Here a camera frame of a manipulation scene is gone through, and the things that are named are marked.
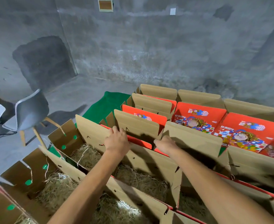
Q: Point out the person's right hand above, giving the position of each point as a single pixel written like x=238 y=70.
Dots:
x=167 y=146

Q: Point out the person's left hand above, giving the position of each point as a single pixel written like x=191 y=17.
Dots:
x=117 y=143

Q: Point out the group of red fruit boxes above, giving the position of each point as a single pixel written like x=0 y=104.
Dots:
x=202 y=114

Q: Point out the person's left forearm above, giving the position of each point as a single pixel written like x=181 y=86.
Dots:
x=88 y=191

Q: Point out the person's right forearm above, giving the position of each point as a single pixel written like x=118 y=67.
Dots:
x=221 y=189

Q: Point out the grey plastic chair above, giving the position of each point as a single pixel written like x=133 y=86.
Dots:
x=29 y=112

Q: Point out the yellow framed wall plate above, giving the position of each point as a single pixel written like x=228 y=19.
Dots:
x=105 y=4

